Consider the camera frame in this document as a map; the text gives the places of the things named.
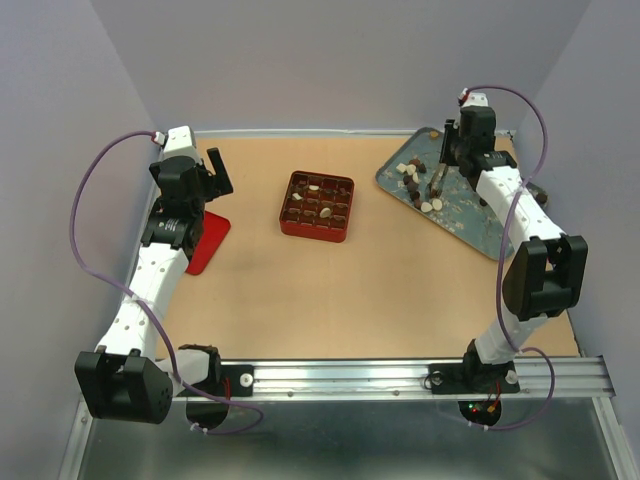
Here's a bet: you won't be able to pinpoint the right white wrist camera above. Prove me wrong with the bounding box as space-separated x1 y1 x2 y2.
458 88 489 108

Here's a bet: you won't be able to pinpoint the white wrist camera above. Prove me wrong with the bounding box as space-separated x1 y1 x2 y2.
162 126 199 162
458 88 489 108

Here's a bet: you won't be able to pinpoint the blue floral tray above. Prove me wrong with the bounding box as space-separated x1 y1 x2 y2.
376 127 563 260

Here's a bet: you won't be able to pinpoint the metal tongs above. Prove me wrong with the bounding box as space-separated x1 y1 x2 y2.
427 163 449 198

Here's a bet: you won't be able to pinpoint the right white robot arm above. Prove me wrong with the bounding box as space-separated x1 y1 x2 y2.
429 106 588 395

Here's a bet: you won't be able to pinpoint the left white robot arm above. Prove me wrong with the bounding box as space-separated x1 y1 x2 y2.
74 148 233 424

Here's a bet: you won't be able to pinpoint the red chocolate box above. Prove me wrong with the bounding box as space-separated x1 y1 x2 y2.
279 170 355 243

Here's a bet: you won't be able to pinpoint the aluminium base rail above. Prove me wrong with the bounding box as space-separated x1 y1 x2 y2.
214 355 617 401

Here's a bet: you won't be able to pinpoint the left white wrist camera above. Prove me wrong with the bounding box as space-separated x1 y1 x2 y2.
162 126 199 162

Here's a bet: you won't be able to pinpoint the red box lid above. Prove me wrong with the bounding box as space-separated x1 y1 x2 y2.
186 211 231 276

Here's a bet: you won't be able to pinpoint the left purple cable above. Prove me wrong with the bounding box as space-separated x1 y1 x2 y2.
70 130 265 436

